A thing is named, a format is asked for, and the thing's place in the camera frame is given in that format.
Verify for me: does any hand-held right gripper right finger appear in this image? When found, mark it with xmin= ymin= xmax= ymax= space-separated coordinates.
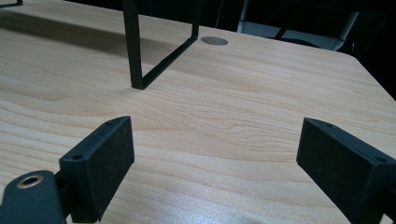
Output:
xmin=295 ymin=117 xmax=396 ymax=224

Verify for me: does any black metal shelf frame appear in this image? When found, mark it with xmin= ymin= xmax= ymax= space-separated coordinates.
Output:
xmin=0 ymin=0 xmax=202 ymax=91

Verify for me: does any grey round cable grommet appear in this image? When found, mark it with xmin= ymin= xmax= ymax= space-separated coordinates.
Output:
xmin=200 ymin=35 xmax=229 ymax=47

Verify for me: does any grey chair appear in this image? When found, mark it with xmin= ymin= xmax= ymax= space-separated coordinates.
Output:
xmin=236 ymin=0 xmax=361 ymax=51

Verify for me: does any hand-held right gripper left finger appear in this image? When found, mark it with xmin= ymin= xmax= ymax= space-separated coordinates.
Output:
xmin=58 ymin=115 xmax=135 ymax=224

